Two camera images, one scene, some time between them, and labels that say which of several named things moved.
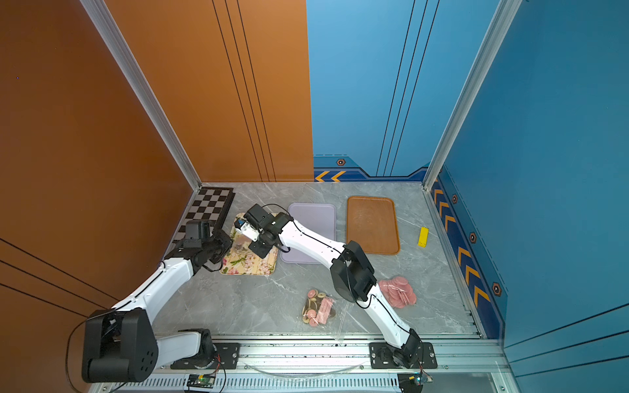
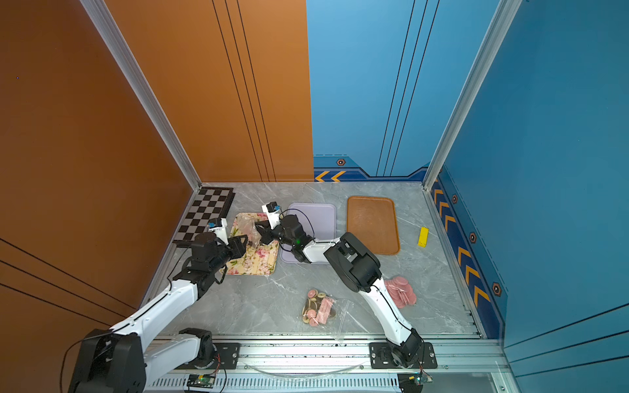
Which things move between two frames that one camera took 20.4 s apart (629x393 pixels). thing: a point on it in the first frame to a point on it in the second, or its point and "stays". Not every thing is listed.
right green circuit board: (410, 382) stays
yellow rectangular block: (423, 237) stays
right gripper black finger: (260, 248) to (266, 233)
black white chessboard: (211, 205) stays
